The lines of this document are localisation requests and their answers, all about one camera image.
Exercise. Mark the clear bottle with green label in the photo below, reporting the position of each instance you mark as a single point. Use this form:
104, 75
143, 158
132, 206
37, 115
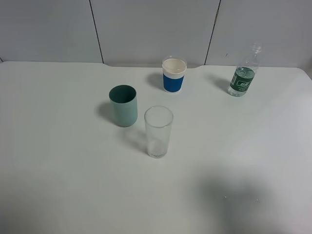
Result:
245, 72

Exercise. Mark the teal green plastic cup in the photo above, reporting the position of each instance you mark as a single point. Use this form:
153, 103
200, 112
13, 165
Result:
124, 102

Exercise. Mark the white cup with blue sleeve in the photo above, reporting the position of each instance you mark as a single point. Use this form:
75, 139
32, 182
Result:
174, 69

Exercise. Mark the clear tall drinking glass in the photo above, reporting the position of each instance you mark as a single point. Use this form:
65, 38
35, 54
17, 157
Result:
158, 125

